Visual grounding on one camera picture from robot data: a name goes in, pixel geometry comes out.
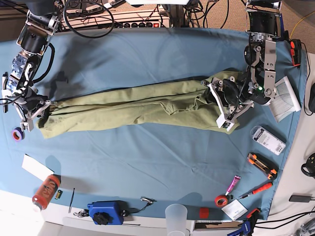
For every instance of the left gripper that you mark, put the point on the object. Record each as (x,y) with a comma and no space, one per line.
(227,93)

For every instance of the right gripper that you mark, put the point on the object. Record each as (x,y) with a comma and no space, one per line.
(31,107)

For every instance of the olive green t-shirt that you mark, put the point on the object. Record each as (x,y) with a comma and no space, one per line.
(182,103)

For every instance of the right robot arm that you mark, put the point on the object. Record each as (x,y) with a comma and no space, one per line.
(43,19)

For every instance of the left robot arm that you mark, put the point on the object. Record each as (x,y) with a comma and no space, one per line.
(264,29)

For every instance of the purple tape roll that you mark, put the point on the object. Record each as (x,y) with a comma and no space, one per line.
(17,134)

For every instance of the white marker pen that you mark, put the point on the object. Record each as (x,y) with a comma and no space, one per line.
(3,92)

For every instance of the leaf pattern notebook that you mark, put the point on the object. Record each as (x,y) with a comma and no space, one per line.
(286,102)

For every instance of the white paper card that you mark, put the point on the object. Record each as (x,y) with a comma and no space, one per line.
(35,168)

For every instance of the clear plastic screw box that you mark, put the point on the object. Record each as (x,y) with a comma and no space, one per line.
(266,139)

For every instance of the black orange tool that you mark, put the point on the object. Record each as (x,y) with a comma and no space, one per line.
(296,51)

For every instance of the orange black utility knife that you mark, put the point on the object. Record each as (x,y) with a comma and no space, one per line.
(268,167)

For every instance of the pink glue tube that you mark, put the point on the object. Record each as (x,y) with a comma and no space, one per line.
(235,180)

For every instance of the blue table cloth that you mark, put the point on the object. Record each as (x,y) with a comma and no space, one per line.
(171,164)

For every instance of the small yellow black battery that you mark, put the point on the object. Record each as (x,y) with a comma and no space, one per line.
(58,194)

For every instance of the red tape roll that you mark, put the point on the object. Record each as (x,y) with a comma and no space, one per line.
(221,200)

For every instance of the black tweezers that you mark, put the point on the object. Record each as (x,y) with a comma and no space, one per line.
(71,201)

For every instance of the white square packet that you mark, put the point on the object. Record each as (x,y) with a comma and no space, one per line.
(234,210)

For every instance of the red plastic block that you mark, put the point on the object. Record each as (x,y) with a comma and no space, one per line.
(204,213)

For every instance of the white power strip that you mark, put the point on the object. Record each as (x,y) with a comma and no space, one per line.
(151,18)

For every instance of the blue black clamp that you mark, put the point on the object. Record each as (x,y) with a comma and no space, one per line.
(248,225)

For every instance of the translucent plastic cup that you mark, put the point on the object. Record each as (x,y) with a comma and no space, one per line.
(176,216)

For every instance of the silver carabiner clip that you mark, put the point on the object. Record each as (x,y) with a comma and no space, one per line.
(149,201)

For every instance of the blue plastic box device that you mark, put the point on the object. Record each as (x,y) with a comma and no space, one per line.
(106,213)

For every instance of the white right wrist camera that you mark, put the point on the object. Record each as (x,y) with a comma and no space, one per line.
(27,125)

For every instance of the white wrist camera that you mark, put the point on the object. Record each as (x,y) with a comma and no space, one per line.
(27,125)
(222,122)

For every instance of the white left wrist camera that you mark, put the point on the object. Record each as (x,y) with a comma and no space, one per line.
(222,122)

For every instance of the orange handle screwdriver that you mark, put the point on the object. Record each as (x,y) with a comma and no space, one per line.
(255,191)

